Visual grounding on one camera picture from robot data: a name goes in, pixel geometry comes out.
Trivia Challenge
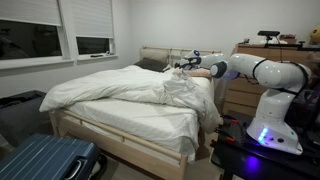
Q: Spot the white quilted duvet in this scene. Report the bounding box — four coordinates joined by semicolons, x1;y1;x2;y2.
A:
39;65;222;134

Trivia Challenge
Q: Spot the wooden bed frame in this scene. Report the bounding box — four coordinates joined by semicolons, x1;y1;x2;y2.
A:
48;45;222;180

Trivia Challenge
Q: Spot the white roller blind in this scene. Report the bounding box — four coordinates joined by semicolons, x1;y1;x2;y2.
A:
0;0;61;26
71;0;114;38

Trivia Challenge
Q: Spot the orange-handled clamp rear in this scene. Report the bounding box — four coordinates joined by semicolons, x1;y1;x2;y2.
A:
221;115;239;123

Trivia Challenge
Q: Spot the dark grey pillow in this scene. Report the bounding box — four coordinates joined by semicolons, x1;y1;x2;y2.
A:
135;58;170;72

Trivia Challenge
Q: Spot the orange-handled clamp front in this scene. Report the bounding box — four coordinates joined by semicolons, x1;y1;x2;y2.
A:
214;128;236;142

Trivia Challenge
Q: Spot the yellow plush toy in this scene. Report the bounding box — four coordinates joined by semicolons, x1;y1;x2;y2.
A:
310;26;320;43

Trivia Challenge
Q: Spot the black bag on floor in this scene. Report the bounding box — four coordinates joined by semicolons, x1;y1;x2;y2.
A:
0;90;53;147

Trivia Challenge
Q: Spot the orange-handled clamp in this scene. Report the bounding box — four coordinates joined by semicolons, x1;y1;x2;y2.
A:
221;115;239;123
214;128;236;142

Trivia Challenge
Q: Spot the blue hard-shell suitcase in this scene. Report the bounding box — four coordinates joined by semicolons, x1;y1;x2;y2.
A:
0;134;100;180

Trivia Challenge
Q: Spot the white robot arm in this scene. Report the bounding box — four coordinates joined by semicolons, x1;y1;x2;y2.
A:
176;50;312;155

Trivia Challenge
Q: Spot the wooden dresser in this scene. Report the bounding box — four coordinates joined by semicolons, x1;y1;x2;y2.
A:
223;44;311;116

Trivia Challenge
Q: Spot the black camera on stand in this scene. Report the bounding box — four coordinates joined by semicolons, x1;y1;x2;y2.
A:
257;30;280;44

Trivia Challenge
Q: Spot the white mattress sheet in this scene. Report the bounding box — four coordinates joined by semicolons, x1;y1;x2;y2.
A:
68;99;199;163

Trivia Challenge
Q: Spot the white roller blind right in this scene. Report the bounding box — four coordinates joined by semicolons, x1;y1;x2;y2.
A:
71;0;114;38

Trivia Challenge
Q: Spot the white roller blind left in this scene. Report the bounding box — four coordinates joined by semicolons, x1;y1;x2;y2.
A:
0;0;61;26

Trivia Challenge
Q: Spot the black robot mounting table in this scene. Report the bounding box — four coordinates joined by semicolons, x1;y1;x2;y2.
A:
210;109;320;180

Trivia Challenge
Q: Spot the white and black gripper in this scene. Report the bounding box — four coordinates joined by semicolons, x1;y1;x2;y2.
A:
174;58;200;70

